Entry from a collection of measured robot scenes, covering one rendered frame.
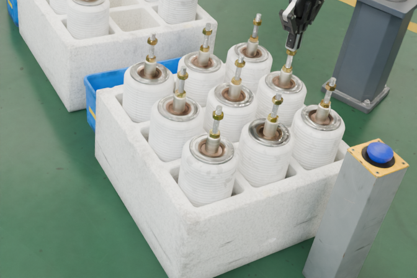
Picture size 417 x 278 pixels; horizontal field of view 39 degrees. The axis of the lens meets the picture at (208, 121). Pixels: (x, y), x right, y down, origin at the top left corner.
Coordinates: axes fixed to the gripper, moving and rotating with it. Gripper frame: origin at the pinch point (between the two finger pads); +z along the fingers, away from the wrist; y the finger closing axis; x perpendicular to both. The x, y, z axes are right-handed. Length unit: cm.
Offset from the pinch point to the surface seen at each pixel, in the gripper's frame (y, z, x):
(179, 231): 35.6, 20.9, 5.0
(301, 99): 0.4, 11.2, 4.7
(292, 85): -0.4, 9.8, 1.8
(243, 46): -4.6, 9.6, -13.4
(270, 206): 20.6, 20.1, 13.1
